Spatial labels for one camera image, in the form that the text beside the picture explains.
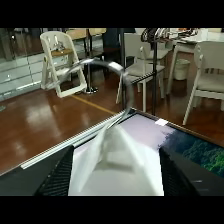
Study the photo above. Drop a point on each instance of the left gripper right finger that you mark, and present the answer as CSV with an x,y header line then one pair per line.
x,y
186,180

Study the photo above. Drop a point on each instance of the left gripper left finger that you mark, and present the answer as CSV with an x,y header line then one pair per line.
x,y
43,180

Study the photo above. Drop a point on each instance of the white shirt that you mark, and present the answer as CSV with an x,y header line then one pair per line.
x,y
116,170

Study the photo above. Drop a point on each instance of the white waste bin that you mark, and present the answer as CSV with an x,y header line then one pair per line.
x,y
181,68

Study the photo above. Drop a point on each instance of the black clothes rack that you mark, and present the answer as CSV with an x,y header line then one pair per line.
x,y
155,66

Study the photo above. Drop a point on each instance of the white high chair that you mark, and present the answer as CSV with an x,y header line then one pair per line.
x,y
60,43

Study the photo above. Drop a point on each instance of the silver frame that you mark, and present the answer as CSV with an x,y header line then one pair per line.
x,y
66,144

